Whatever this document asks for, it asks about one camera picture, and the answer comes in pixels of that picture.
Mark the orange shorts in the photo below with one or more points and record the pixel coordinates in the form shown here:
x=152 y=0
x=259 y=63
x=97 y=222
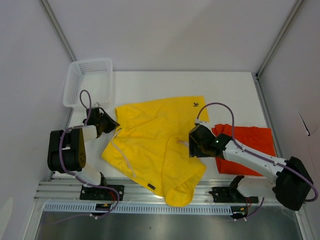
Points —
x=256 y=138

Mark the aluminium frame post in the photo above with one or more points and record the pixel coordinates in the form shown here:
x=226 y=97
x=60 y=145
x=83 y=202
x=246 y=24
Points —
x=288 y=23
x=48 y=11

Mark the white plastic basket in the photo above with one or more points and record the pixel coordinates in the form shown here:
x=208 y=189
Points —
x=95 y=76

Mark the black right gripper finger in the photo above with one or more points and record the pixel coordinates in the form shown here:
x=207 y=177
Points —
x=195 y=137
x=195 y=152

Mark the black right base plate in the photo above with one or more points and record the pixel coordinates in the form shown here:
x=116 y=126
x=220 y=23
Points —
x=223 y=194

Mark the left aluminium frame post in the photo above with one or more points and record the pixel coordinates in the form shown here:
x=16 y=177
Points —
x=48 y=11

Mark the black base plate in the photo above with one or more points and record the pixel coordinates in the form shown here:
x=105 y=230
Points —
x=223 y=194
x=99 y=194

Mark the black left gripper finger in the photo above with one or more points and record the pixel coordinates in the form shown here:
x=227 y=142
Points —
x=107 y=126
x=105 y=117

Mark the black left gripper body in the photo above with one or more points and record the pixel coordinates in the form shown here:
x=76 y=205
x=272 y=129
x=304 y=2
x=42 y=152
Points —
x=102 y=120

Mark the aluminium mounting rail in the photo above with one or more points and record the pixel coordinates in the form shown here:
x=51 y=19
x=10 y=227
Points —
x=69 y=190

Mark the slotted cable duct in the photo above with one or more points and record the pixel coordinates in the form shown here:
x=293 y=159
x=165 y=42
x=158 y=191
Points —
x=133 y=208

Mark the right aluminium frame post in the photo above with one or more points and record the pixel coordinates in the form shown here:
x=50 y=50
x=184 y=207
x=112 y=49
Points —
x=288 y=23

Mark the yellow shorts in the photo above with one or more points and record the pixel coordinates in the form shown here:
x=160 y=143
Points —
x=150 y=146

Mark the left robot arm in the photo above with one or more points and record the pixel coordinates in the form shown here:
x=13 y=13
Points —
x=67 y=152

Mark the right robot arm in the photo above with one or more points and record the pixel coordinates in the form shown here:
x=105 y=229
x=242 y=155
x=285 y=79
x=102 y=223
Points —
x=285 y=179

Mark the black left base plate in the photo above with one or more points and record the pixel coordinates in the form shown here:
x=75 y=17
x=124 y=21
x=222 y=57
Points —
x=99 y=194

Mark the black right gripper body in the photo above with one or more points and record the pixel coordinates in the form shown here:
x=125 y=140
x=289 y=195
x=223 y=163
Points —
x=204 y=147

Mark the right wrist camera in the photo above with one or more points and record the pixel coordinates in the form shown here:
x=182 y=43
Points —
x=200 y=122

